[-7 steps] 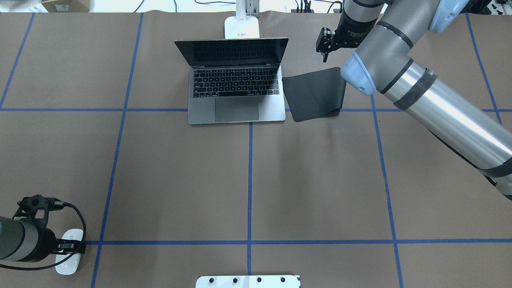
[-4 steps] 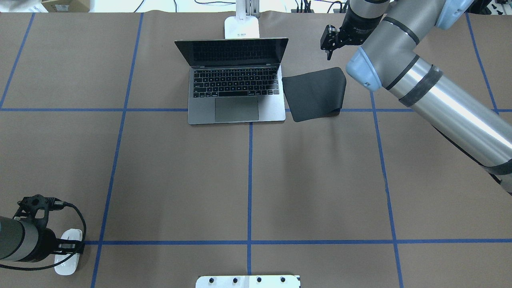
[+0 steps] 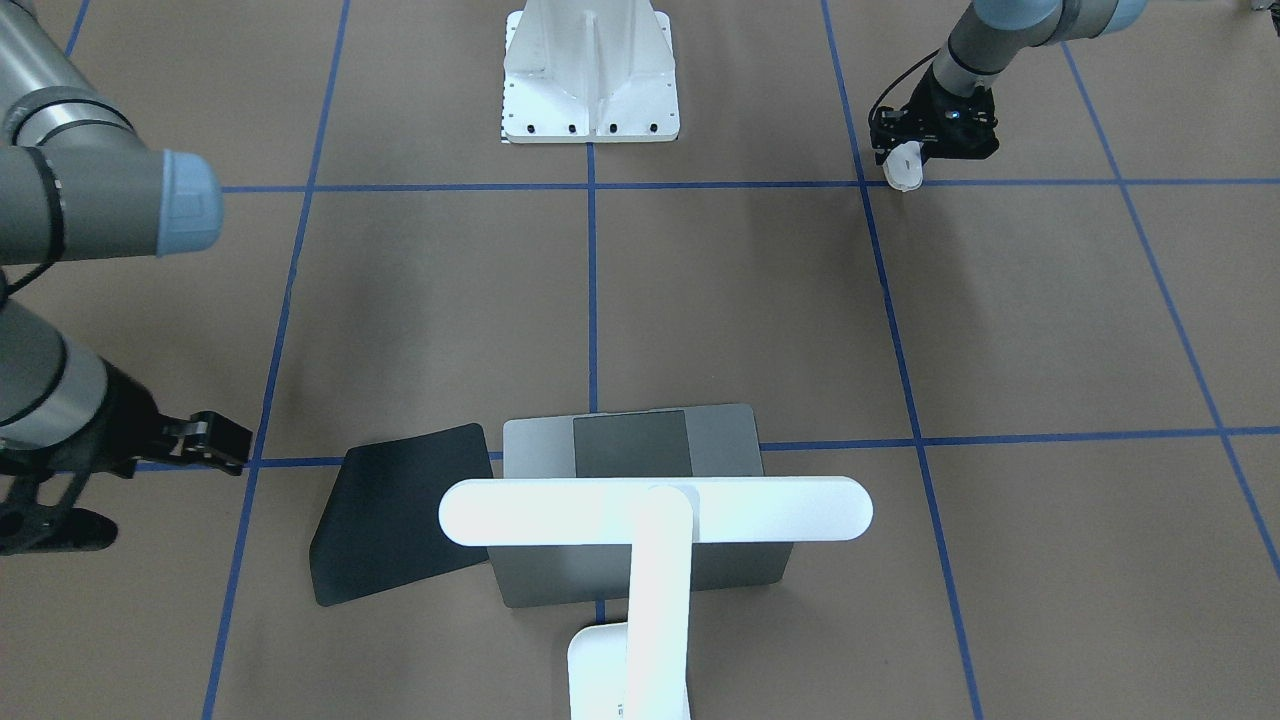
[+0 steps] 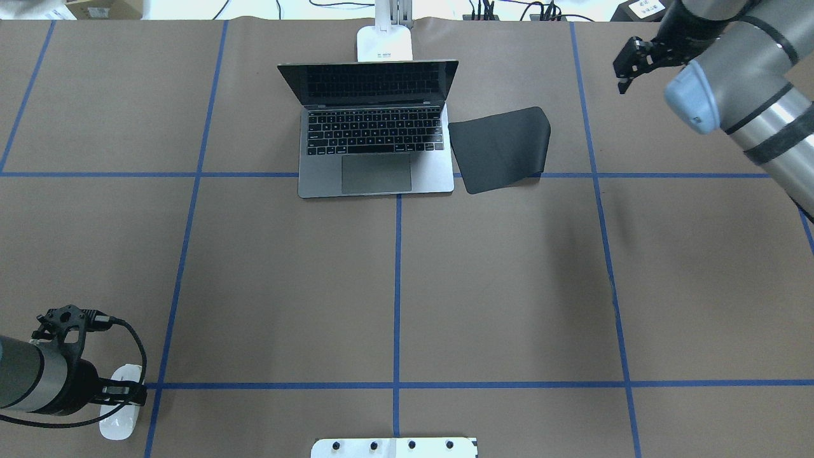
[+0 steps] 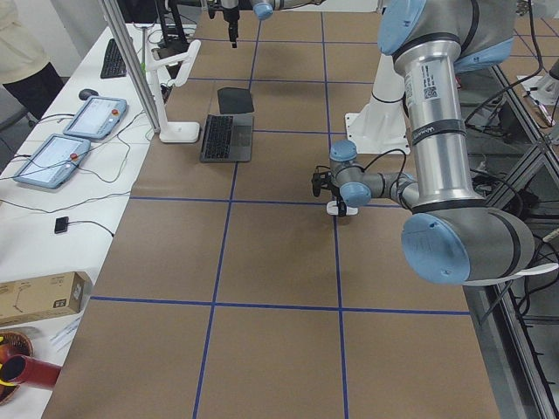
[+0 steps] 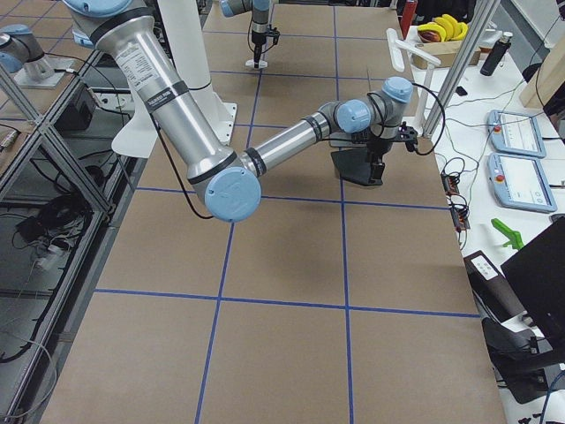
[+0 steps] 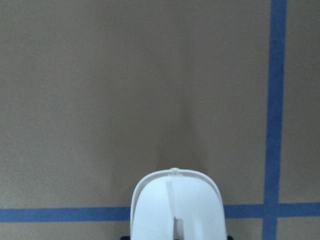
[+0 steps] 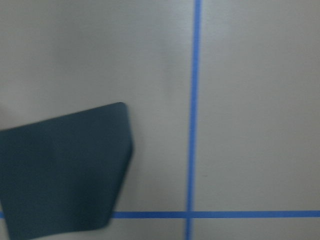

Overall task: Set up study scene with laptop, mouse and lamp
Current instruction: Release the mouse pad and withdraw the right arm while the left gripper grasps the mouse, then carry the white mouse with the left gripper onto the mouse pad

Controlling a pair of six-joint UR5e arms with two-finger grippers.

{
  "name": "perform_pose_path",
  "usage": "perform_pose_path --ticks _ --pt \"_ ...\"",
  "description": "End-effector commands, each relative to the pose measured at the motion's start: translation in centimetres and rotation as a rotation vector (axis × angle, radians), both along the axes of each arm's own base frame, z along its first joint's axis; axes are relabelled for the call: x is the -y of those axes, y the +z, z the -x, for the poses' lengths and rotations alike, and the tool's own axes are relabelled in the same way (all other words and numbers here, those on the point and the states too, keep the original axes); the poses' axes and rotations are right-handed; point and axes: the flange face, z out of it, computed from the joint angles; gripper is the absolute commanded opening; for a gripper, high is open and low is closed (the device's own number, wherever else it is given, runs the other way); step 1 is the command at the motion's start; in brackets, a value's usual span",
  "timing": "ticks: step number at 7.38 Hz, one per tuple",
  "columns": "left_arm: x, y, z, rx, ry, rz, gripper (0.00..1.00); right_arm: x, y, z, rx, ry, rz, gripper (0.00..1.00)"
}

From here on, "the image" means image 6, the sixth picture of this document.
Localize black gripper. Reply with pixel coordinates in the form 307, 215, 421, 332
251, 24, 280, 47
365, 124, 418, 184

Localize black mouse pad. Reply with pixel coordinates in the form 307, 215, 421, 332
331, 148, 383, 186

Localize white computer mouse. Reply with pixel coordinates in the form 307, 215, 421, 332
245, 59, 268, 69

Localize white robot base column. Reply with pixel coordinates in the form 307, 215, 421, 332
157, 0, 237, 146

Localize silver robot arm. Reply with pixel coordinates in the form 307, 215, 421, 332
65, 1, 417, 223
219, 0, 280, 47

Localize white desk lamp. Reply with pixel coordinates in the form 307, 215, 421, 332
380, 27, 442, 140

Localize cardboard box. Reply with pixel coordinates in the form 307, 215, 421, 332
411, 41, 481, 70

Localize upper teach pendant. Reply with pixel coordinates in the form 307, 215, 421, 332
486, 110, 546, 159

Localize teach pendant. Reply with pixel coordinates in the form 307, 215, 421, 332
486, 110, 546, 159
487, 153, 557, 213

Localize lower teach pendant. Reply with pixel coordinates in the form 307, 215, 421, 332
487, 153, 557, 213

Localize yellow bananas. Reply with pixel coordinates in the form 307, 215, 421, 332
417, 14, 469, 42

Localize green plastic clamp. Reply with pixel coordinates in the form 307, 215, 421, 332
491, 218, 524, 251

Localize white chair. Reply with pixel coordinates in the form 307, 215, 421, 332
111, 103, 158, 159

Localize black water bottle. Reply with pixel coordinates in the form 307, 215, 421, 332
479, 32, 513, 76

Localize black monitor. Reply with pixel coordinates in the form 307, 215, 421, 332
501, 218, 564, 343

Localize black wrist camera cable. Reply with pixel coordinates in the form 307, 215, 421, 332
365, 81, 447, 156

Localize aluminium frame post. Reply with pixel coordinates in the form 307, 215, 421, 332
423, 0, 501, 137

